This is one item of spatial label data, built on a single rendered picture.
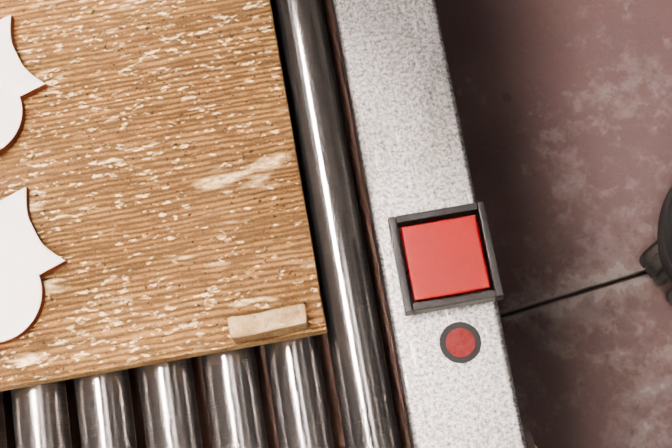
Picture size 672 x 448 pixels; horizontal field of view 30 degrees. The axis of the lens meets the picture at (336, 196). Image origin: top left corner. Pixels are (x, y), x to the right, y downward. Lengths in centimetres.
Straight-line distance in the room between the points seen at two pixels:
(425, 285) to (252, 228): 14
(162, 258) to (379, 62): 24
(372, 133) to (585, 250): 97
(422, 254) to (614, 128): 107
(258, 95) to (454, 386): 28
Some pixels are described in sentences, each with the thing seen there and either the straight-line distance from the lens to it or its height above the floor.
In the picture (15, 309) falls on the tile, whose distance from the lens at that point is 98.
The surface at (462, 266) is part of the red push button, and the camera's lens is 97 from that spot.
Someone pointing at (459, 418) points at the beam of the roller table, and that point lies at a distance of 96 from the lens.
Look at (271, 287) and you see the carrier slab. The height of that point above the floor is 94.
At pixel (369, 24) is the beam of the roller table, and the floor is 91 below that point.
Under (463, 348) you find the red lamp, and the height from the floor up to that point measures 92.
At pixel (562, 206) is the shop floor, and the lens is 196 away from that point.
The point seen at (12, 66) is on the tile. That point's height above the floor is 95.
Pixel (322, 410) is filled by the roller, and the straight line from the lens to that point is 97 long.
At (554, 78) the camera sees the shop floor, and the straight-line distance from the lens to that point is 203.
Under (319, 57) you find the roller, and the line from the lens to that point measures 103.
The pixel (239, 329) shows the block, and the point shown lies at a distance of 93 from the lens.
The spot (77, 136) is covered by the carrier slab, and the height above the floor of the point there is 94.
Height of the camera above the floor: 187
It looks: 73 degrees down
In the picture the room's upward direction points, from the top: 8 degrees counter-clockwise
